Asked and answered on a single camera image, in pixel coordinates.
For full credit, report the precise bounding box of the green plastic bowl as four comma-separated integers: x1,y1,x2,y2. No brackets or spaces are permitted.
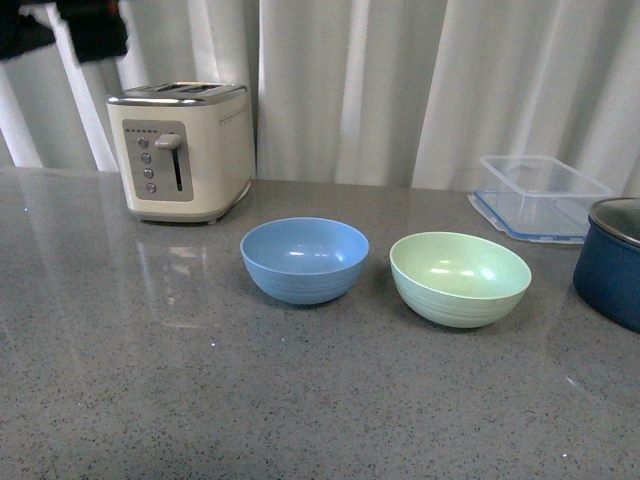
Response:
389,232,532,329

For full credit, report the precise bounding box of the blue plastic bowl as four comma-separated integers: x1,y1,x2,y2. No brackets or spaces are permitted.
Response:
240,217,369,305

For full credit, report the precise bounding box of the white curtain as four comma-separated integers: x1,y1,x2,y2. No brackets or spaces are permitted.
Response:
1,1,639,196

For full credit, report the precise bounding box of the cream two-slot toaster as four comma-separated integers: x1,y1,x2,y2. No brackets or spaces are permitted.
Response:
107,81,256,223

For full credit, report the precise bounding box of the clear plastic food container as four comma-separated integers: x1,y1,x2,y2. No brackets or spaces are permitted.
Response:
469,155,612,245

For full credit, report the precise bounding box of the dark blue pot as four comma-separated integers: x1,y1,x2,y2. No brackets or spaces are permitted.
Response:
573,197,639,332

